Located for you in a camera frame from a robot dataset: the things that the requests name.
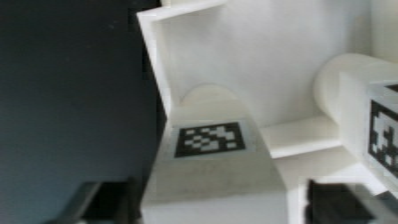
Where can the white chair leg with tag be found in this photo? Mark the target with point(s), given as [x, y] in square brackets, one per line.
[355, 95]

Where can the white chair seat plate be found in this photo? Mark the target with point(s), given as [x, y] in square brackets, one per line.
[252, 45]

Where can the white chair leg block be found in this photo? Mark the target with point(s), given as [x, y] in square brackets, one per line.
[215, 184]

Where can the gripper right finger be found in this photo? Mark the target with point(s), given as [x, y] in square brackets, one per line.
[341, 204]

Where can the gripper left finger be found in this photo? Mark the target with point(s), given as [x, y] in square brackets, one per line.
[101, 205]

